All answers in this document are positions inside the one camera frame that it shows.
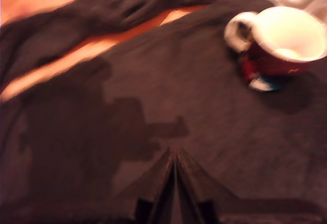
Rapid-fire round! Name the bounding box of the dark grey knitted cloth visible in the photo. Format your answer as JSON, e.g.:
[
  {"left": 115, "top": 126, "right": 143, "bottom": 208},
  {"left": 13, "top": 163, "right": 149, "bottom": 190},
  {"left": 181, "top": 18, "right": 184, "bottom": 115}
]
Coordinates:
[{"left": 0, "top": 0, "right": 327, "bottom": 224}]

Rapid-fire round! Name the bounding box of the dark red printed mug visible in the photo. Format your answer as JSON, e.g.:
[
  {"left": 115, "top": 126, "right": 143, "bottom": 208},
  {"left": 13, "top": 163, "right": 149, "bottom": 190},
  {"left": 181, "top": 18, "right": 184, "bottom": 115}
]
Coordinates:
[{"left": 224, "top": 6, "right": 327, "bottom": 93}]

